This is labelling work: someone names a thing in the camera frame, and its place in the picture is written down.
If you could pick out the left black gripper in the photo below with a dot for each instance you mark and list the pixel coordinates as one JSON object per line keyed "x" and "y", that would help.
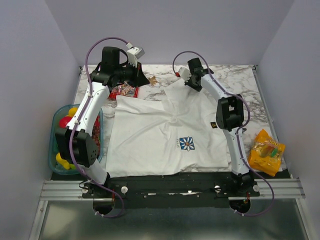
{"x": 139, "y": 78}

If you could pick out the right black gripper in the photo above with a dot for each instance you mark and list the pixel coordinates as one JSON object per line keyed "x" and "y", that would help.
{"x": 198, "y": 88}

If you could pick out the white garment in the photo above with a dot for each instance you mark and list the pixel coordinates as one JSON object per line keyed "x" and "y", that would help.
{"x": 153, "y": 138}

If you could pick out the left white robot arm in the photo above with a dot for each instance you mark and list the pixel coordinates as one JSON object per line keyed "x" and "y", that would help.
{"x": 74, "y": 141}

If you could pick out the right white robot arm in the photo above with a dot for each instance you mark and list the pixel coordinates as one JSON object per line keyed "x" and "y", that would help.
{"x": 229, "y": 118}

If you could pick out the red snack bag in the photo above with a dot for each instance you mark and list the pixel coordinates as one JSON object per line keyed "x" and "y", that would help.
{"x": 124, "y": 90}

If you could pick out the yellow black square pin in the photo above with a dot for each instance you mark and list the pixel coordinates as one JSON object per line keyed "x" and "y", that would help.
{"x": 213, "y": 125}

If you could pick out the purple toy grapes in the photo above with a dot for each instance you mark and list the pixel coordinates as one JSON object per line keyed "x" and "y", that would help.
{"x": 96, "y": 132}

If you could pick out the yellow toy lemon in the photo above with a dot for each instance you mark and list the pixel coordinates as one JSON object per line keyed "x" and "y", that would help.
{"x": 72, "y": 111}

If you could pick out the teal plastic fruit bowl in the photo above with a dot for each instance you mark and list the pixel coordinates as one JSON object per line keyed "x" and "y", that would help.
{"x": 53, "y": 147}

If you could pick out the red toy apple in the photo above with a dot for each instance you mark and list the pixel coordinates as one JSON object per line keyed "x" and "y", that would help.
{"x": 64, "y": 121}

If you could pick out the yellow candy bag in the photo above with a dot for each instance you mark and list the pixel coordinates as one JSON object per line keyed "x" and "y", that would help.
{"x": 266, "y": 154}

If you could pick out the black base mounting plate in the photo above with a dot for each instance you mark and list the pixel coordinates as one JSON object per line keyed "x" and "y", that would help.
{"x": 181, "y": 190}

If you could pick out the yellow toy pear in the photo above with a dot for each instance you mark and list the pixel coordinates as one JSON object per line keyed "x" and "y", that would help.
{"x": 64, "y": 163}

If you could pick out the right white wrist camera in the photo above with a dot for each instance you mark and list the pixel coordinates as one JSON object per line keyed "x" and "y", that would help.
{"x": 183, "y": 73}

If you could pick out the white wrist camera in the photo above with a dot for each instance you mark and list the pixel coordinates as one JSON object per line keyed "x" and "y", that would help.
{"x": 183, "y": 73}
{"x": 133, "y": 54}

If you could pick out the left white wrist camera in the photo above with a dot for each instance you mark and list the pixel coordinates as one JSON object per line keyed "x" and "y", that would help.
{"x": 133, "y": 54}

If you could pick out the aluminium rail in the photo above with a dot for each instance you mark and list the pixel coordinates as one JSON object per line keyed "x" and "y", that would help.
{"x": 58, "y": 190}

